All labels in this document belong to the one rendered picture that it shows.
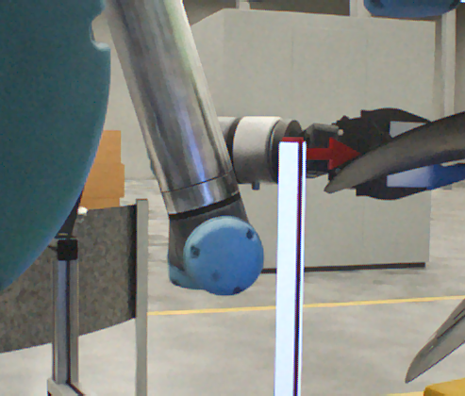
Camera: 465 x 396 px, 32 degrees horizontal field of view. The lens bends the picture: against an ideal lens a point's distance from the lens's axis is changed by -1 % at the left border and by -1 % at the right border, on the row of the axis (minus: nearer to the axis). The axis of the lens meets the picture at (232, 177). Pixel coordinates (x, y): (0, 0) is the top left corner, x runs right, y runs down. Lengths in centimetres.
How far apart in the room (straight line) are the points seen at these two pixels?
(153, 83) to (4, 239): 57
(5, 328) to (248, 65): 478
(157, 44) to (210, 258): 20
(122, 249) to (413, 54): 514
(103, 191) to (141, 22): 802
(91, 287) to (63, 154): 246
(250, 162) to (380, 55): 654
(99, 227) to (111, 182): 612
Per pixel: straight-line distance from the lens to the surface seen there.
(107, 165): 876
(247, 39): 694
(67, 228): 114
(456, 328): 96
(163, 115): 76
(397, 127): 83
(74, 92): 21
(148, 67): 77
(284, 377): 64
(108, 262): 272
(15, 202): 20
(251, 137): 87
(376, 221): 739
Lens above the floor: 119
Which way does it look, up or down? 3 degrees down
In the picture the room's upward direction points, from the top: 1 degrees clockwise
